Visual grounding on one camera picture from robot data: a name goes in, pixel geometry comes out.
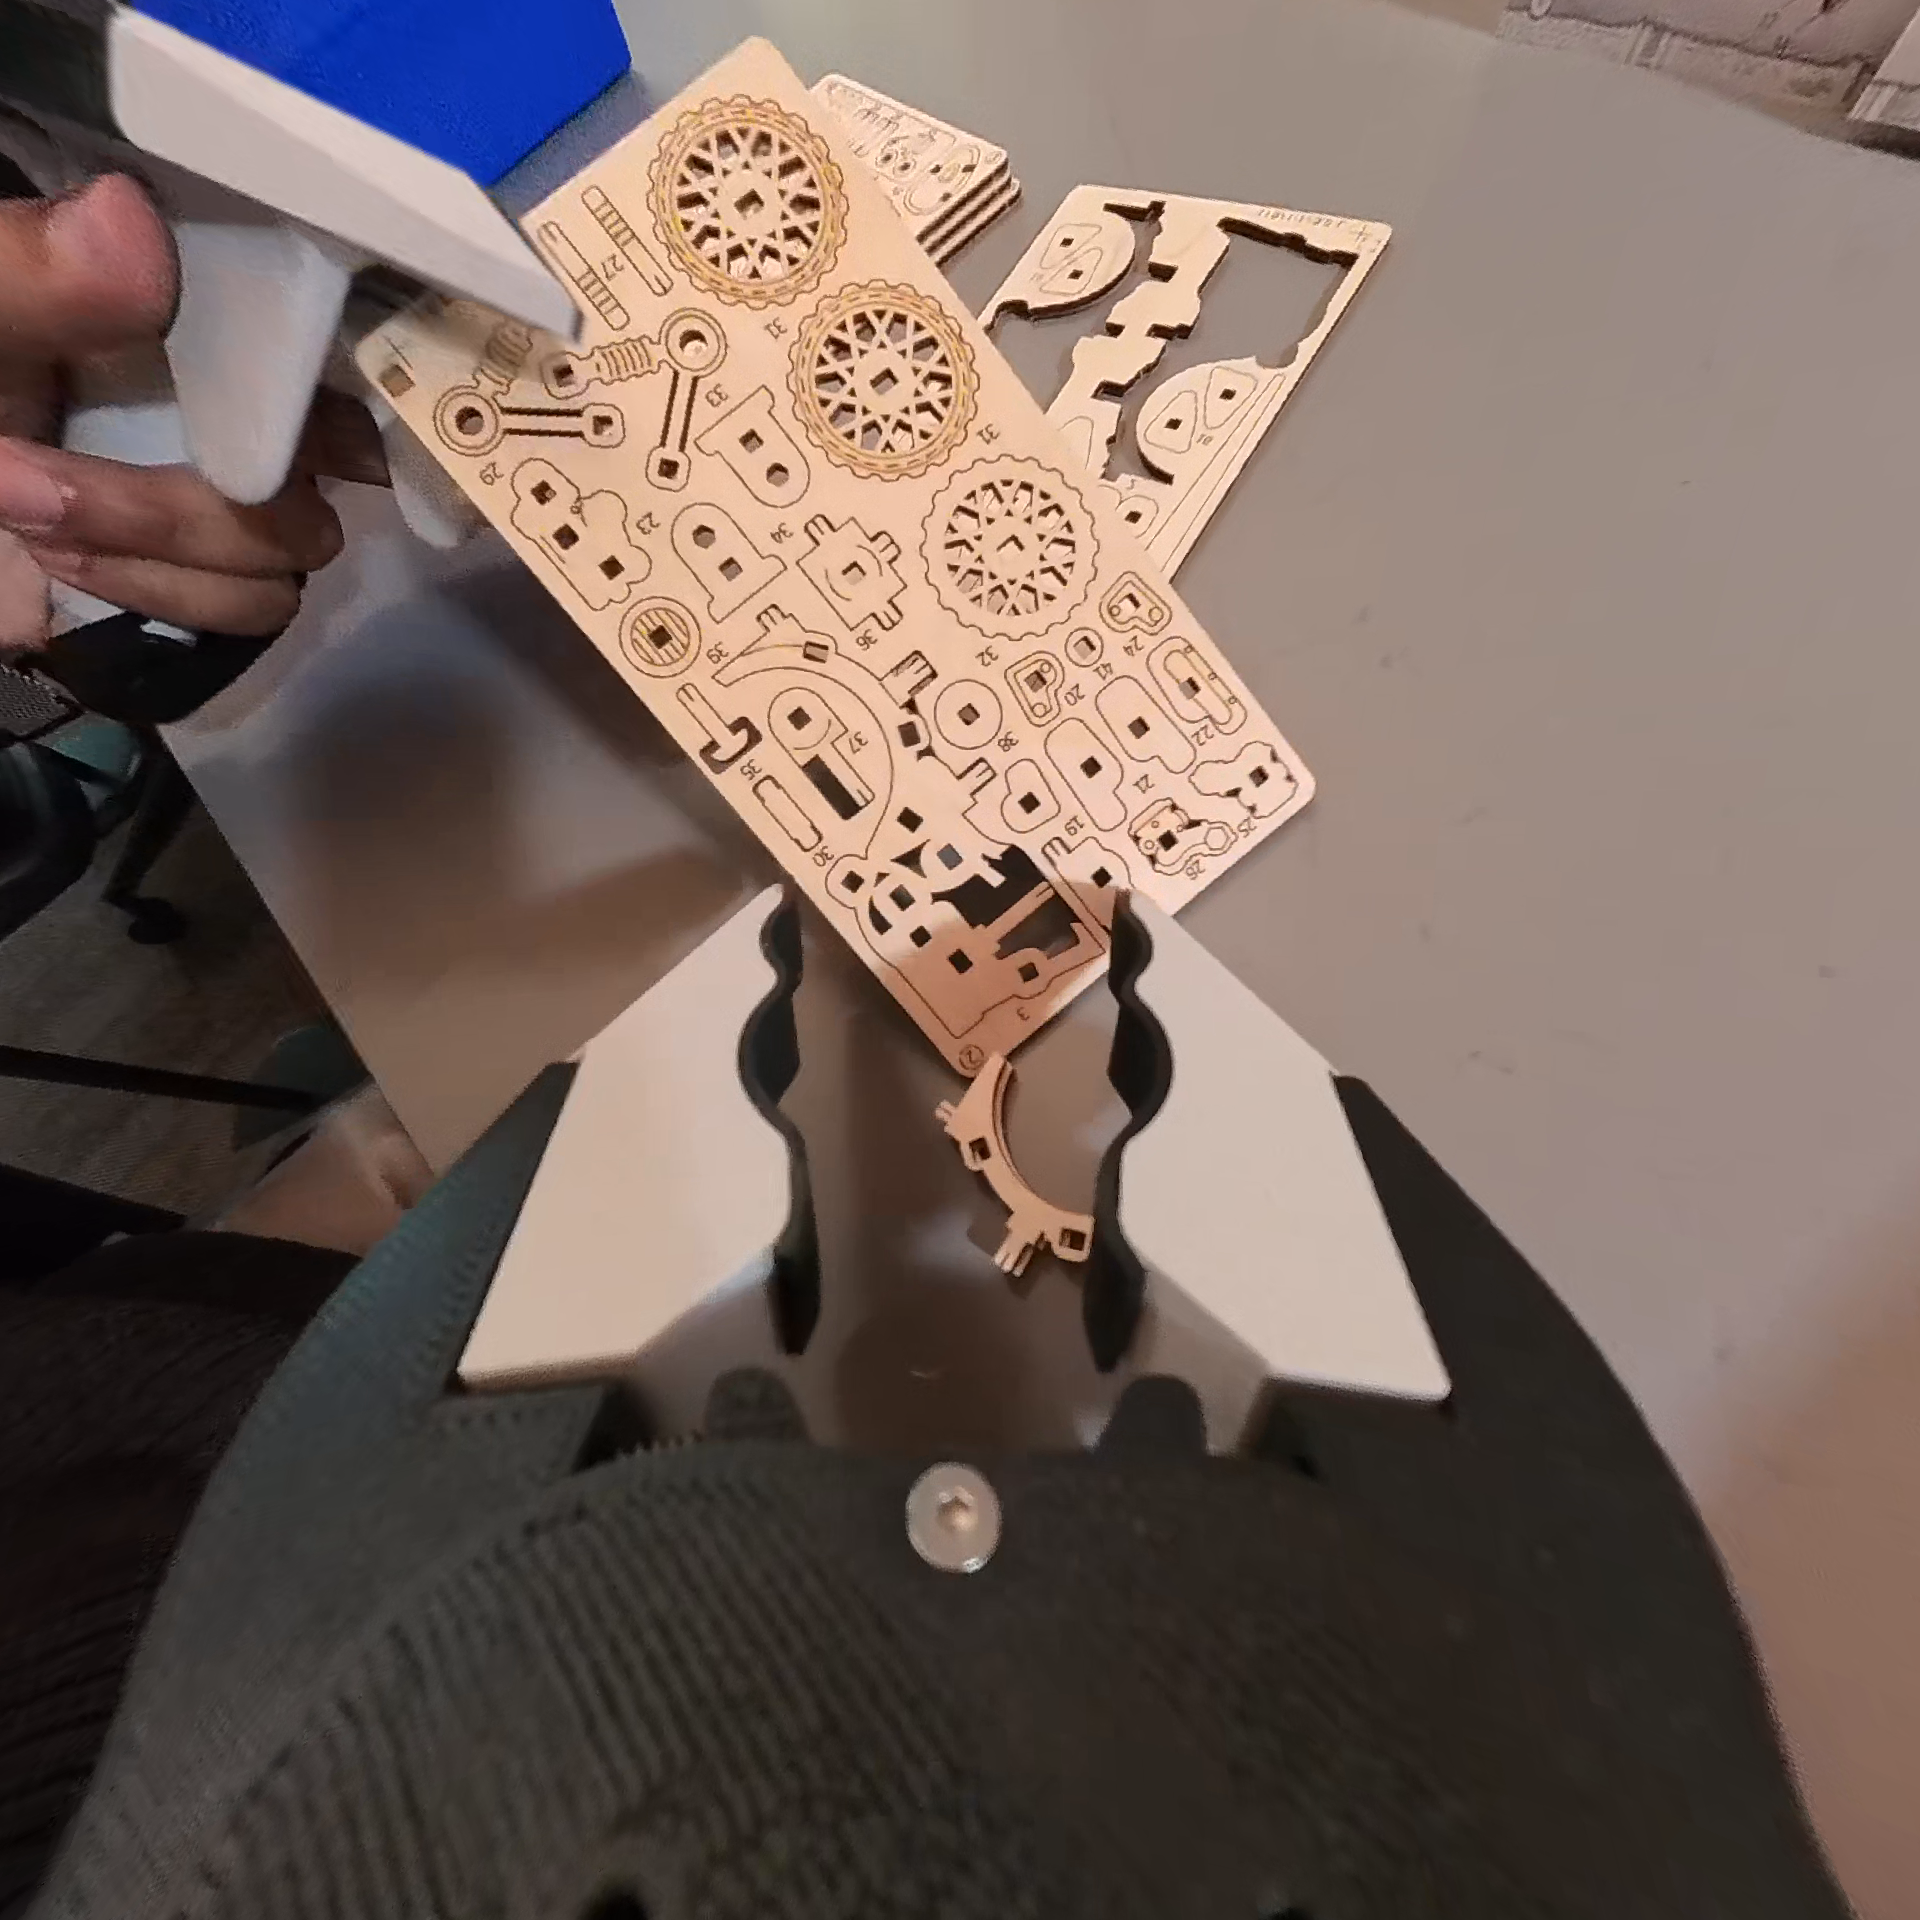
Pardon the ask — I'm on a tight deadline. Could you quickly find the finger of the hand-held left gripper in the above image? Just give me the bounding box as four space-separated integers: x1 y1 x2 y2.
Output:
109 0 591 509
393 441 471 551

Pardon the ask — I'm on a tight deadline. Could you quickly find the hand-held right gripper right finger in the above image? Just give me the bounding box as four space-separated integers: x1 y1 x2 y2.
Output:
1080 898 1456 1399

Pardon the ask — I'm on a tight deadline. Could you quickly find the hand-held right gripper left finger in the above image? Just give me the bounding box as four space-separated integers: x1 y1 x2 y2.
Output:
459 885 827 1392

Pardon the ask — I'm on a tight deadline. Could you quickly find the assembled wooden locomotive piece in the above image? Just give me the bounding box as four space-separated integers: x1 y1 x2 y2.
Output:
937 1049 1130 1280

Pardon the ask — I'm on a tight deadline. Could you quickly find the wooden puzzle sheet with wheels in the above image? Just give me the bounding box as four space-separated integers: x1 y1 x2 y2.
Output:
352 36 1320 1077

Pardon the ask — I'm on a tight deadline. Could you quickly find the wooden puzzle sheet with cutouts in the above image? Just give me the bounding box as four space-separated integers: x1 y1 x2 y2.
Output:
984 187 1396 581

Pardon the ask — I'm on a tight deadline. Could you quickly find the grey desk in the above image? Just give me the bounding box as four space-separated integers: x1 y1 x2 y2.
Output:
158 0 1920 1772

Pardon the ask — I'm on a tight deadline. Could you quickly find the person's left hand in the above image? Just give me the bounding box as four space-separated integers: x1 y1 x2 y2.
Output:
0 169 350 650

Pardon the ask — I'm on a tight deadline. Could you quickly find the blue plastic bin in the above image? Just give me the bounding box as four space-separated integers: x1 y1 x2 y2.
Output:
132 0 633 185

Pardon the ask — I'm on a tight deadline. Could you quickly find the black office chair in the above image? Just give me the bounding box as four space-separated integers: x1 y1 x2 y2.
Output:
0 719 326 1121

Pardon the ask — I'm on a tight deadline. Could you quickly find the person's black sweater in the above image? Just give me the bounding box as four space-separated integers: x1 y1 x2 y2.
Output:
0 1231 367 1920

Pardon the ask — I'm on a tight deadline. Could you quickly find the stack of wooden puzzle sheets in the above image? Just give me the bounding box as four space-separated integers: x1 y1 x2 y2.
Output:
810 74 1024 265

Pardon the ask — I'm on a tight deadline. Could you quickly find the folded paper instruction sheet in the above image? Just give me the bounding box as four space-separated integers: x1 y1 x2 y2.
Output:
1500 0 1920 146

